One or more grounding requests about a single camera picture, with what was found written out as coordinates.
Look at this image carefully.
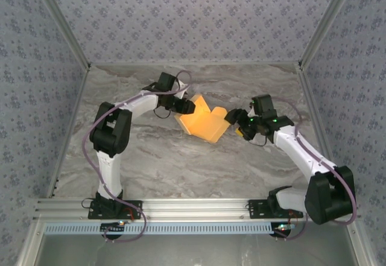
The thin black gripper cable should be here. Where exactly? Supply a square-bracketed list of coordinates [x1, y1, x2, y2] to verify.
[250, 133, 274, 147]
[153, 107, 172, 121]

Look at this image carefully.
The long aluminium base rail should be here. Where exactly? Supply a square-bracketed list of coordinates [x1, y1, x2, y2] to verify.
[33, 198, 361, 220]

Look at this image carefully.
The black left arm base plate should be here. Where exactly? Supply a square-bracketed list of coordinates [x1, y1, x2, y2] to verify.
[87, 200, 143, 220]

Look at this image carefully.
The grey metal sheet panel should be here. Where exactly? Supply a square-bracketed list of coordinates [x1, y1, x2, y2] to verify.
[17, 220, 378, 266]

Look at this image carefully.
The aluminium frame post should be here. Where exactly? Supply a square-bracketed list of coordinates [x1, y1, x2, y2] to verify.
[297, 0, 361, 71]
[30, 0, 91, 71]

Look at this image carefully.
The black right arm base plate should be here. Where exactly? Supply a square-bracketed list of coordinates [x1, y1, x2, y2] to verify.
[247, 199, 304, 220]

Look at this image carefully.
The thin black left gripper cable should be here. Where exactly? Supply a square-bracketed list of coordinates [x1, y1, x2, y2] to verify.
[153, 107, 172, 121]

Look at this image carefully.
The thin aluminium side rail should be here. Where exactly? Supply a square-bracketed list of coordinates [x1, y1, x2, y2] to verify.
[46, 63, 91, 199]

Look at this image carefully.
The aluminium frame leg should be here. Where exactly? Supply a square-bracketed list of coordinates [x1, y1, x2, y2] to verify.
[346, 221, 378, 266]
[14, 221, 46, 266]

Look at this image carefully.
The small lit circuit board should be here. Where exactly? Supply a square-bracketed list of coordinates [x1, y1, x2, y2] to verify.
[273, 223, 295, 236]
[101, 221, 126, 233]

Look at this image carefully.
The slotted pale cable duct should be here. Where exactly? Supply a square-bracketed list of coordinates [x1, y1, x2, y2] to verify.
[44, 221, 280, 235]

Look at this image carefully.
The thin black right gripper cable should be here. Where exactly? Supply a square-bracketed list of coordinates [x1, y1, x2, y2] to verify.
[250, 133, 274, 147]

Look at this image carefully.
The yellow paper box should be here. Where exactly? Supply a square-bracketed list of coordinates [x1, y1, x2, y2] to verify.
[174, 94, 232, 143]

